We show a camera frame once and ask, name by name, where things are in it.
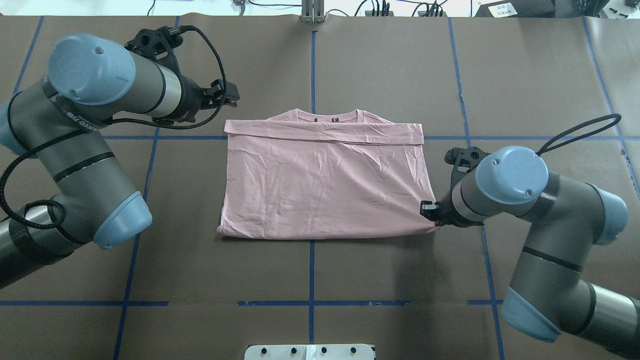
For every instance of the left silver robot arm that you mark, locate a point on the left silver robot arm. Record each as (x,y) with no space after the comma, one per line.
(91,83)

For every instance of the aluminium frame post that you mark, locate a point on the aluminium frame post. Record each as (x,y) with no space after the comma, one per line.
(313,11)

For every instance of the pink snoopy t-shirt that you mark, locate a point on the pink snoopy t-shirt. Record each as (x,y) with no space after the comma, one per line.
(304,176)

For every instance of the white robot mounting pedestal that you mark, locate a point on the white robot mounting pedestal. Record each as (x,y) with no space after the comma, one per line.
(331,351)

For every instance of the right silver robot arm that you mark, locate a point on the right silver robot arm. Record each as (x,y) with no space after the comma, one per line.
(546,295)

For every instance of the black box with label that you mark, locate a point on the black box with label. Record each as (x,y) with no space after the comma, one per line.
(516,9)

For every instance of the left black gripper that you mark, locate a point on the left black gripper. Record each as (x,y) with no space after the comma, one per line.
(190,99)

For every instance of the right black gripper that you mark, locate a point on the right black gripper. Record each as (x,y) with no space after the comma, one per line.
(444,212)

